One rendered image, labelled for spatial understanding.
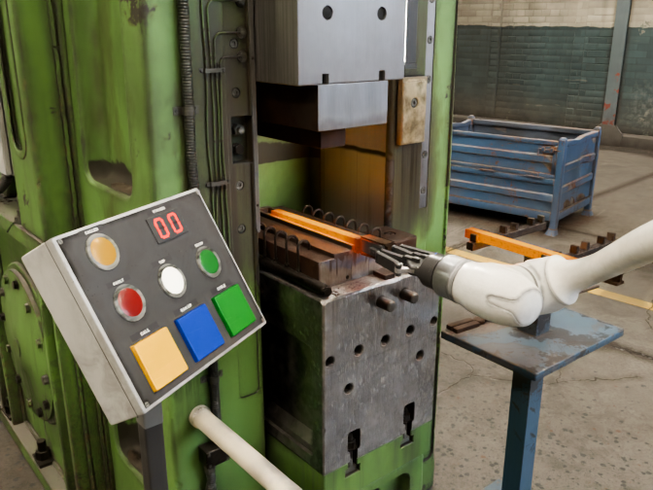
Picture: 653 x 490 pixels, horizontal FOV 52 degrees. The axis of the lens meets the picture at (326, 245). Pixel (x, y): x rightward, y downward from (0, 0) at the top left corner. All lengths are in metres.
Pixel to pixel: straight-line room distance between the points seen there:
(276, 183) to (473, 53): 8.56
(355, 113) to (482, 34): 8.88
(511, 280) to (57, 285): 0.77
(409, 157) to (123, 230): 0.95
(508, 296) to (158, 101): 0.76
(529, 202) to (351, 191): 3.47
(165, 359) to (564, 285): 0.76
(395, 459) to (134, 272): 1.01
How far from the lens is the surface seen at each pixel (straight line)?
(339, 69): 1.44
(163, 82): 1.38
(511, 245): 1.69
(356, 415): 1.66
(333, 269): 1.52
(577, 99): 9.61
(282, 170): 1.97
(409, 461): 1.90
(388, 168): 1.78
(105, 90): 1.71
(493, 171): 5.33
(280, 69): 1.42
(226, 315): 1.16
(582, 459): 2.69
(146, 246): 1.10
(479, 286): 1.28
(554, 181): 5.15
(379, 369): 1.65
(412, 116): 1.78
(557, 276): 1.37
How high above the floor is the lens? 1.48
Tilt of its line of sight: 18 degrees down
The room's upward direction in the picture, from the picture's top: straight up
